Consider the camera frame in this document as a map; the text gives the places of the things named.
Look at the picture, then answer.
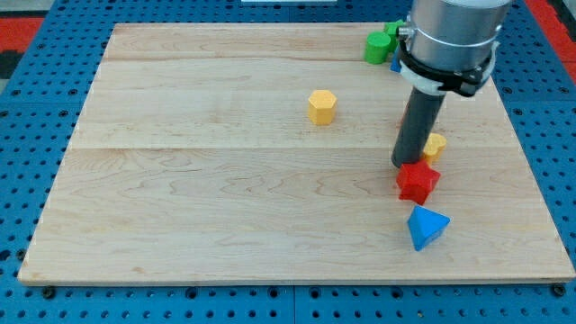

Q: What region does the green block behind arm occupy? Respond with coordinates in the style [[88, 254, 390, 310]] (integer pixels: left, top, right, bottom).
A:
[[383, 19, 405, 53]]

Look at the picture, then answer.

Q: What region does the blue block behind arm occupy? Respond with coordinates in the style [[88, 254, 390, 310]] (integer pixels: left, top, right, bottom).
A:
[[390, 49, 401, 73]]

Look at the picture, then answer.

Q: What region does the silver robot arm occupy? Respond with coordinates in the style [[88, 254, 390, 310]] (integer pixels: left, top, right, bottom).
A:
[[396, 0, 511, 97]]

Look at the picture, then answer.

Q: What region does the yellow hexagon block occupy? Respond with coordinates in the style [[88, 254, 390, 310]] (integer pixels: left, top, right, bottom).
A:
[[308, 90, 338, 126]]

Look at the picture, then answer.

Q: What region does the yellow heart block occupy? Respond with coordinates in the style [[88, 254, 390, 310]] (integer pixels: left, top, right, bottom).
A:
[[422, 133, 447, 165]]

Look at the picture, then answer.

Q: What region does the wooden board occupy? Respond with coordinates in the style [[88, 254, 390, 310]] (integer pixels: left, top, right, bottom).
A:
[[18, 23, 575, 286]]

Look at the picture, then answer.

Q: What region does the red star block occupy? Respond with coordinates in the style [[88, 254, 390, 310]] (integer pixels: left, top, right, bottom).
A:
[[396, 160, 441, 205]]

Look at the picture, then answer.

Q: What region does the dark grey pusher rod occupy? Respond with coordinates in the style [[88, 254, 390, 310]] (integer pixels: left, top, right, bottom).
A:
[[391, 87, 446, 168]]

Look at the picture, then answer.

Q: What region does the green cylinder block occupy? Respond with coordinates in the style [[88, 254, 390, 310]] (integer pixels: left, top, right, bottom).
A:
[[364, 31, 392, 65]]

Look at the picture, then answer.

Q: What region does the blue triangle block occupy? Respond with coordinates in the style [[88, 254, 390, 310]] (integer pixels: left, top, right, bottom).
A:
[[407, 204, 451, 251]]

